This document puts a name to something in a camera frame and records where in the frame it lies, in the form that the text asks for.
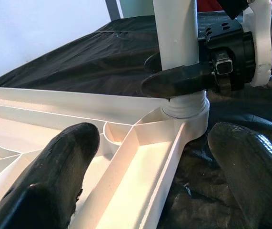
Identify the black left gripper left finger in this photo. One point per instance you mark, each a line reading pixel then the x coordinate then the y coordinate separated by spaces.
pixel 50 179

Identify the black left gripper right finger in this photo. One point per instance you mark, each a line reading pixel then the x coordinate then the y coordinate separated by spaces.
pixel 257 179

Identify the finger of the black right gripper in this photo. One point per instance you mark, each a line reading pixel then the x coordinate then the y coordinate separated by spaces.
pixel 174 83
pixel 153 64

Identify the white plastic table leg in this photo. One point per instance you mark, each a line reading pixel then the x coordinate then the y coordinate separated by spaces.
pixel 176 35

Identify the white plastic children table top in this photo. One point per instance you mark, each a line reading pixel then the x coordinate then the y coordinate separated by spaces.
pixel 138 167

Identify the black plastic table cover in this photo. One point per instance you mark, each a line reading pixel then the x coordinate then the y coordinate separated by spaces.
pixel 78 59

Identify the dark grey door frame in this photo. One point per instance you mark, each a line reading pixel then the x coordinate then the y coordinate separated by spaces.
pixel 113 9

